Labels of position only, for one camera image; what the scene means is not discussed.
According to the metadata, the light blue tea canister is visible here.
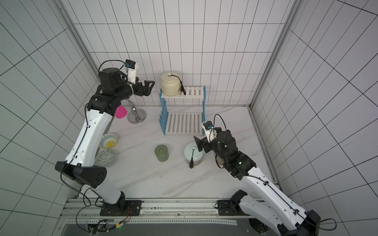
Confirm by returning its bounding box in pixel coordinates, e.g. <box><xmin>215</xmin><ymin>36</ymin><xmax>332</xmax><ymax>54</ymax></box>
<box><xmin>184</xmin><ymin>142</ymin><xmax>204</xmax><ymax>169</ymax></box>

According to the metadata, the green ceramic tea canister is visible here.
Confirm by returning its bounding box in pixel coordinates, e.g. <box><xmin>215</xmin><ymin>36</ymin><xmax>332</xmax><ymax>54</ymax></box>
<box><xmin>155</xmin><ymin>145</ymin><xmax>169</xmax><ymax>162</ymax></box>

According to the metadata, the brown ceramic tea canister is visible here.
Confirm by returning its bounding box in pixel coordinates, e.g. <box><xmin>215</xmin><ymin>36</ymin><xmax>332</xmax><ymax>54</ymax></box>
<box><xmin>215</xmin><ymin>155</ymin><xmax>224</xmax><ymax>169</ymax></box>

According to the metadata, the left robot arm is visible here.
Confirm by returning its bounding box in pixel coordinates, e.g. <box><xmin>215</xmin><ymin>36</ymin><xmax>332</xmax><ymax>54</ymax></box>
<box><xmin>55</xmin><ymin>68</ymin><xmax>155</xmax><ymax>216</ymax></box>

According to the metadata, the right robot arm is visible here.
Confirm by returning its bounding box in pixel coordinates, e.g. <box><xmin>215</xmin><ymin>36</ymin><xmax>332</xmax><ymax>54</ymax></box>
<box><xmin>194</xmin><ymin>128</ymin><xmax>321</xmax><ymax>236</ymax></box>

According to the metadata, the cream ceramic tea canister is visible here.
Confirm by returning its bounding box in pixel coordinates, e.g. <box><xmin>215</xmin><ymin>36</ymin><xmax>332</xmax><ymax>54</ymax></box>
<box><xmin>160</xmin><ymin>72</ymin><xmax>186</xmax><ymax>96</ymax></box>

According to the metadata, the blue white wooden shelf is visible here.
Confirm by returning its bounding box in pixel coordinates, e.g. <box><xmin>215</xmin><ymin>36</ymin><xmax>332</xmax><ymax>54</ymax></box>
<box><xmin>159</xmin><ymin>87</ymin><xmax>206</xmax><ymax>136</ymax></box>

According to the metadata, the chrome glass holder stand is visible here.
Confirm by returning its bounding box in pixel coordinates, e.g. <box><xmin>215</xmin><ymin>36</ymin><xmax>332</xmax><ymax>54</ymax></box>
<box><xmin>119</xmin><ymin>78</ymin><xmax>147</xmax><ymax>124</ymax></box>

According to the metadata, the pink plastic wine glass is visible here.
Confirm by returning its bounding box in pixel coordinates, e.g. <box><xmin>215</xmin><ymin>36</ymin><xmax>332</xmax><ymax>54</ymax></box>
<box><xmin>114</xmin><ymin>105</ymin><xmax>128</xmax><ymax>119</ymax></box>

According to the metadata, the yellow blue patterned bowl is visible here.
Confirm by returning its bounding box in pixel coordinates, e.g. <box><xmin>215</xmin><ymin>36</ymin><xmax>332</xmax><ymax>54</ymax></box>
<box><xmin>98</xmin><ymin>133</ymin><xmax>117</xmax><ymax>149</ymax></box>

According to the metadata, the green patterned bowl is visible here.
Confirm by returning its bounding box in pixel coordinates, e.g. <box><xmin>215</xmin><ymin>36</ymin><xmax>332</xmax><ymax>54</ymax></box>
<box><xmin>94</xmin><ymin>149</ymin><xmax>115</xmax><ymax>168</ymax></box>

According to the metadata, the right base wiring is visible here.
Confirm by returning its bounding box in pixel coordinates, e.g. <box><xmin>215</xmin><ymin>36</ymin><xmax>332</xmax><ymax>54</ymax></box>
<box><xmin>247</xmin><ymin>218</ymin><xmax>271</xmax><ymax>234</ymax></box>

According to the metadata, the base wiring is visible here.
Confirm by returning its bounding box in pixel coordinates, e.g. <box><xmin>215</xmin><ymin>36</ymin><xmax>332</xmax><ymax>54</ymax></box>
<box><xmin>247</xmin><ymin>218</ymin><xmax>271</xmax><ymax>234</ymax></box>
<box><xmin>74</xmin><ymin>203</ymin><xmax>132</xmax><ymax>234</ymax></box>

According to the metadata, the left base wiring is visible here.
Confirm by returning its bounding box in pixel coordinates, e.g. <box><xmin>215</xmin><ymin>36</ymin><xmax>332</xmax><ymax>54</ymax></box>
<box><xmin>74</xmin><ymin>203</ymin><xmax>132</xmax><ymax>234</ymax></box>

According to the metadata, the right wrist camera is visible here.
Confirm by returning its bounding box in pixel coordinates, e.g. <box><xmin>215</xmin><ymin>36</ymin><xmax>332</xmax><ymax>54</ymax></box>
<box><xmin>202</xmin><ymin>121</ymin><xmax>215</xmax><ymax>143</ymax></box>

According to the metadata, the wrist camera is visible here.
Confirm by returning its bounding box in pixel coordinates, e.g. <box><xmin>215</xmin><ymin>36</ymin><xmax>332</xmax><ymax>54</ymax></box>
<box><xmin>202</xmin><ymin>121</ymin><xmax>215</xmax><ymax>143</ymax></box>
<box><xmin>125</xmin><ymin>60</ymin><xmax>139</xmax><ymax>84</ymax></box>

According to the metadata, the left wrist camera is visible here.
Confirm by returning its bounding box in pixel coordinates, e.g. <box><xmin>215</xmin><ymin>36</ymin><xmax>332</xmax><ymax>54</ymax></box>
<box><xmin>125</xmin><ymin>60</ymin><xmax>139</xmax><ymax>84</ymax></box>

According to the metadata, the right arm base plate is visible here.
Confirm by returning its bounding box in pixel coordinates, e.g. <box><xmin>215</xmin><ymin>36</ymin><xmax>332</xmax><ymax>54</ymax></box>
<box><xmin>214</xmin><ymin>200</ymin><xmax>247</xmax><ymax>216</ymax></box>

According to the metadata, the aluminium mounting rail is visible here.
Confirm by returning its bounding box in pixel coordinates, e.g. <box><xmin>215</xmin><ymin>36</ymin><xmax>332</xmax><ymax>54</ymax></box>
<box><xmin>60</xmin><ymin>198</ymin><xmax>254</xmax><ymax>226</ymax></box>

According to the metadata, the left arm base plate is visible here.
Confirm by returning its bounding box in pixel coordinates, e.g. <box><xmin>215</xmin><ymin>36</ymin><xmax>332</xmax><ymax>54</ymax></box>
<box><xmin>99</xmin><ymin>199</ymin><xmax>142</xmax><ymax>217</ymax></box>

